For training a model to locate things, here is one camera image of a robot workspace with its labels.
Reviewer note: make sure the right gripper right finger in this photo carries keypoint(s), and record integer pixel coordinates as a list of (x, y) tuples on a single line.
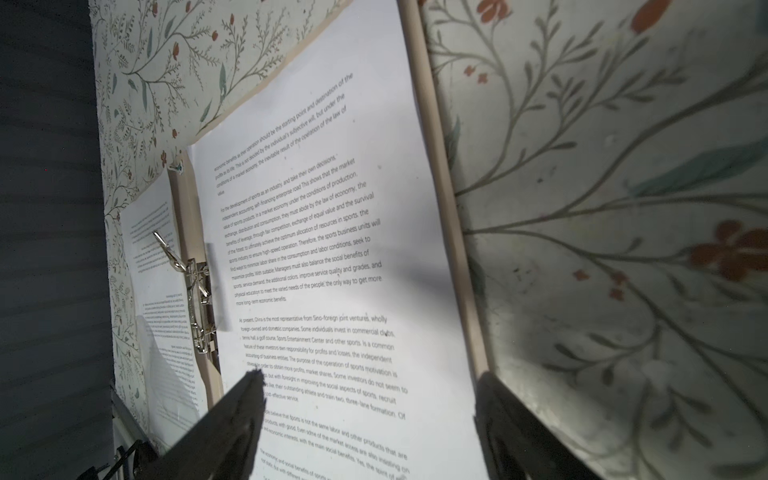
[(514, 443)]

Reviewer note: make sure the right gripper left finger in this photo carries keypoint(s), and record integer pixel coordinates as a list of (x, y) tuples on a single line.
[(224, 443)]

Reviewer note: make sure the printed paper sheet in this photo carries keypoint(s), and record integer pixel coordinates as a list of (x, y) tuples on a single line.
[(176, 395), (321, 220)]

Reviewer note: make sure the beige paper folder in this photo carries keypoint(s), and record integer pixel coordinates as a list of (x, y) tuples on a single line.
[(187, 206)]

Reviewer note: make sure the metal folder clip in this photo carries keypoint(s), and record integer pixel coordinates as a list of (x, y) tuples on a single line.
[(199, 299)]

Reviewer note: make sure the floral table mat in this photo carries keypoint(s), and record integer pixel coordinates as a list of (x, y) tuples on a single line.
[(609, 166)]

